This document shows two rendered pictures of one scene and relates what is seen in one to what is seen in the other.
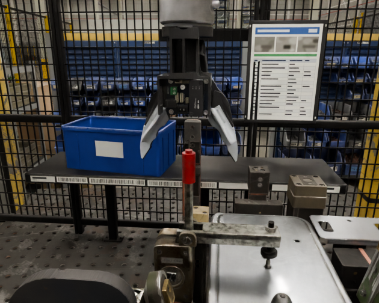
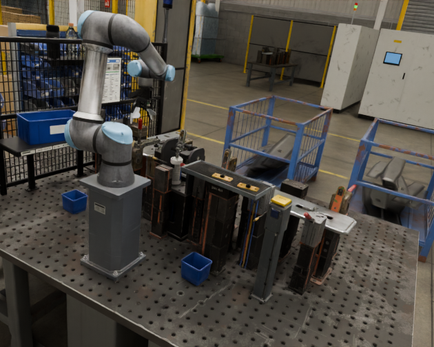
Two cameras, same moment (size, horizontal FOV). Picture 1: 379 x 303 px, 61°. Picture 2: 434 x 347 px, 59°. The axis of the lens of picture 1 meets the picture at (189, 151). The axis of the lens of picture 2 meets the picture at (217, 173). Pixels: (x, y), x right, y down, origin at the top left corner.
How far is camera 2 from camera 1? 1.83 m
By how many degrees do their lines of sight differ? 59
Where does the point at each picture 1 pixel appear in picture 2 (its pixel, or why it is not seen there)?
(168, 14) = (147, 84)
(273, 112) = (105, 99)
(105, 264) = (49, 196)
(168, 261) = (138, 154)
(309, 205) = (143, 135)
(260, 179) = not seen: hidden behind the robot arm
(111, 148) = (59, 129)
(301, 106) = (115, 95)
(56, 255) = (15, 204)
